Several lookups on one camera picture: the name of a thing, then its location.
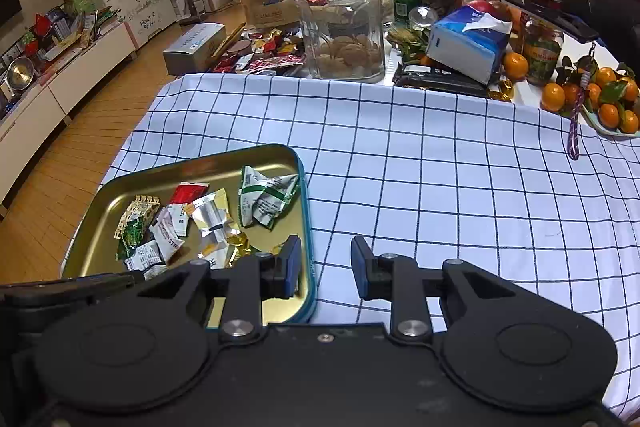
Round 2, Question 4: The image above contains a pile of tangerines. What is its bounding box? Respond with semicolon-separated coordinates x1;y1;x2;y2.
541;66;640;135

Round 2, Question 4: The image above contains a beige patterned snack packet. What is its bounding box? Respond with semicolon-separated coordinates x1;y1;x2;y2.
115;195;161;240

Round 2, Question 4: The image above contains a glass jar red label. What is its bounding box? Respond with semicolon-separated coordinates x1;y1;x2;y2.
522;18;566;86

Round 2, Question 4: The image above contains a red white snack packet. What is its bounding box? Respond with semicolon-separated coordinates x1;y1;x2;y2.
169;183;210;235

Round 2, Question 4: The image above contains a pile of red candy wrappers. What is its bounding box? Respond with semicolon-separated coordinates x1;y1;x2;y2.
212;27;306;75

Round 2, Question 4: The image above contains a dark green candy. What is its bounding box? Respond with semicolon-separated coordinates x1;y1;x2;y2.
116;219;151;260

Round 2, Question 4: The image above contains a silver white snack packet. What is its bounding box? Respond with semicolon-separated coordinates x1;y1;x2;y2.
185;189;236;238

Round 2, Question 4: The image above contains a gold tin tray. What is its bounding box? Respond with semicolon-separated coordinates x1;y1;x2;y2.
60;143;317;323

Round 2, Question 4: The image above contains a small white snack packet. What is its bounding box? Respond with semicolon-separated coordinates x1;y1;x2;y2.
124;241;167;280

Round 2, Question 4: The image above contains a pile of walnuts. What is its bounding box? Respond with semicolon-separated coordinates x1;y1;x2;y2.
317;34;383;78

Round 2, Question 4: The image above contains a black flat box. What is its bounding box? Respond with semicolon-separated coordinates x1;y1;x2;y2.
392;64;493;98

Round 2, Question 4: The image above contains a purple lanyard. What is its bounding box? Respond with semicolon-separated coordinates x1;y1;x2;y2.
567;42;598;160

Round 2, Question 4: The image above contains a gold yellow candy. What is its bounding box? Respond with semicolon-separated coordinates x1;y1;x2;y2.
220;227;251;253

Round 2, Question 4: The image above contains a round glass lid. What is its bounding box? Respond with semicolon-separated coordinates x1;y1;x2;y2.
408;5;440;30

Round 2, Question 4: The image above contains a pale fruit plate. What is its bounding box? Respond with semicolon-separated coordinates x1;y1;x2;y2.
582;104;640;138

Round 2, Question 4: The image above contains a white tv cabinet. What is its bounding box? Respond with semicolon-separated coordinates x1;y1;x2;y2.
0;22;138;208

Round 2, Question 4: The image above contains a white pink snack packet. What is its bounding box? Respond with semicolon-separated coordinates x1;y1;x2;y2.
151;207;187;264

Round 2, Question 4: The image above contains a gold foil candy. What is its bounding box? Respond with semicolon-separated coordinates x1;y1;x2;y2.
487;77;515;102

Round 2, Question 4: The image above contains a white green snack packet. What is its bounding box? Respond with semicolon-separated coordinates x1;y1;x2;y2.
239;165;300;229

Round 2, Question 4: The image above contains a yellow white snack packet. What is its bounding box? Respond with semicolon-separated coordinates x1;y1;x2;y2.
197;232;236;267

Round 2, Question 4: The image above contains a pile of green packets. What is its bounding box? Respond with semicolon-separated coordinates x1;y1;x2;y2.
387;24;431;62

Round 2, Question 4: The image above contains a large glass jar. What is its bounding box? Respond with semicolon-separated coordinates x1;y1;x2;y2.
294;0;386;82

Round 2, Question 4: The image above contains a single tangerine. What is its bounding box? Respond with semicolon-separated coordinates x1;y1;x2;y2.
502;52;530;82

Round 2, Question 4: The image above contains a grey cardboard box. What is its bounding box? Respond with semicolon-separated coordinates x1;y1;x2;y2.
162;23;227;76

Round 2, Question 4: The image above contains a metal bowl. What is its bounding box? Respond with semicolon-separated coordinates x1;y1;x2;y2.
5;56;36;90

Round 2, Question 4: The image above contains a pile of books and papers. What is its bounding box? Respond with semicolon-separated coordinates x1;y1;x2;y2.
30;0;126;58

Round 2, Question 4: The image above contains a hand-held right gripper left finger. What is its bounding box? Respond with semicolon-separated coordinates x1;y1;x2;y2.
135;234;303;342

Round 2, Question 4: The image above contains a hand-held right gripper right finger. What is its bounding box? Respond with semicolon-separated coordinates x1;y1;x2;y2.
350;235;518;342

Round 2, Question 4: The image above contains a white checked tablecloth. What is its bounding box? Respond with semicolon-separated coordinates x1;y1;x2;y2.
97;72;640;413

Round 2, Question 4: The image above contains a blue white tissue pack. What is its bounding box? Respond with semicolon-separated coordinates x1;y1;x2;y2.
426;4;515;86

